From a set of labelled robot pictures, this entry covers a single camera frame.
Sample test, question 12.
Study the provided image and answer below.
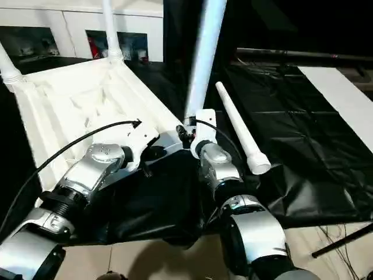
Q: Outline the white plastic table leg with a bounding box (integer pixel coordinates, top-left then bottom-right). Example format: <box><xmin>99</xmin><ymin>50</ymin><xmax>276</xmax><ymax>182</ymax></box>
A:
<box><xmin>0</xmin><ymin>42</ymin><xmax>24</xmax><ymax>85</ymax></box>
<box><xmin>183</xmin><ymin>0</ymin><xmax>228</xmax><ymax>125</ymax></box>
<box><xmin>101</xmin><ymin>0</ymin><xmax>123</xmax><ymax>64</ymax></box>
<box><xmin>215</xmin><ymin>81</ymin><xmax>271</xmax><ymax>175</ymax></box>

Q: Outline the white plastic table top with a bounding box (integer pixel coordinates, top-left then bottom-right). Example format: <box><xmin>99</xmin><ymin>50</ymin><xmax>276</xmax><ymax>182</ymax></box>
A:
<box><xmin>2</xmin><ymin>59</ymin><xmax>193</xmax><ymax>202</ymax></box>

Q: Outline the black case with yellow label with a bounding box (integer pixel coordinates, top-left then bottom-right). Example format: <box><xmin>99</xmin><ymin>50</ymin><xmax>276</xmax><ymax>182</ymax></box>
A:
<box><xmin>162</xmin><ymin>0</ymin><xmax>238</xmax><ymax>65</ymax></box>

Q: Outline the black work mat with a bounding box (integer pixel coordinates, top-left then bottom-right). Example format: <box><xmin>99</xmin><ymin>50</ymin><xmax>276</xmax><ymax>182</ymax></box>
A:
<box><xmin>0</xmin><ymin>55</ymin><xmax>373</xmax><ymax>249</ymax></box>

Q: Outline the black metal rod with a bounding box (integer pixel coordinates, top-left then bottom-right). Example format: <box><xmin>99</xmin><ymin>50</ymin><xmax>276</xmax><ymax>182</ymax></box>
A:
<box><xmin>235</xmin><ymin>48</ymin><xmax>373</xmax><ymax>62</ymax></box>

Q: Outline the white flat board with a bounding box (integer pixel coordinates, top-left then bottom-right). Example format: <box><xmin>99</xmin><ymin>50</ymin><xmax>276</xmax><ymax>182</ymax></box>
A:
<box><xmin>297</xmin><ymin>66</ymin><xmax>373</xmax><ymax>148</ymax></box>

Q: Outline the white cabinet with glass doors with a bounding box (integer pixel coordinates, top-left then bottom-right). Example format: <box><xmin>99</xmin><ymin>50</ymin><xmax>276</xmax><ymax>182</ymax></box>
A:
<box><xmin>0</xmin><ymin>0</ymin><xmax>164</xmax><ymax>62</ymax></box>

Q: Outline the black metal table strut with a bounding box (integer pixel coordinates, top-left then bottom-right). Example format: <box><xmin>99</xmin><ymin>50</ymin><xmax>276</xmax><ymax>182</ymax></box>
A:
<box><xmin>311</xmin><ymin>223</ymin><xmax>373</xmax><ymax>258</ymax></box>

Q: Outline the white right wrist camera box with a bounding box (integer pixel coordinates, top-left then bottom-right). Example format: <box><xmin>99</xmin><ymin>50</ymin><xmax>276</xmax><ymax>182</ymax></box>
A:
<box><xmin>189</xmin><ymin>109</ymin><xmax>217</xmax><ymax>160</ymax></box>

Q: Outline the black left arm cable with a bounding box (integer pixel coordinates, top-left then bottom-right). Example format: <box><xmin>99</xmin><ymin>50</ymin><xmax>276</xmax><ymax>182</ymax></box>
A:
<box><xmin>0</xmin><ymin>118</ymin><xmax>143</xmax><ymax>231</ymax></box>

